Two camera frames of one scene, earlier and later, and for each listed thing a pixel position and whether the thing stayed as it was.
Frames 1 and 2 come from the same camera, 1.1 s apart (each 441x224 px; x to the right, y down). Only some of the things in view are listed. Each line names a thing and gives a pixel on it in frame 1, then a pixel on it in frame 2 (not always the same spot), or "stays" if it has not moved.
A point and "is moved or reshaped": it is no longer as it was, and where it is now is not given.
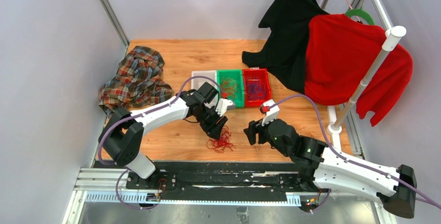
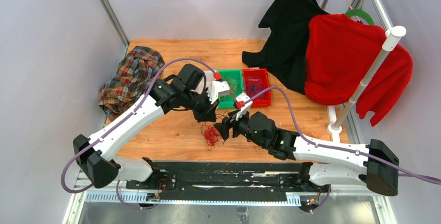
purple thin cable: [255, 88] stays
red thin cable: [220, 145] is moved or reshaped
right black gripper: [255, 127] to [223, 127]
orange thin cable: [228, 88] stays
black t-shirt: [285, 53] stays
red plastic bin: [257, 87] stays
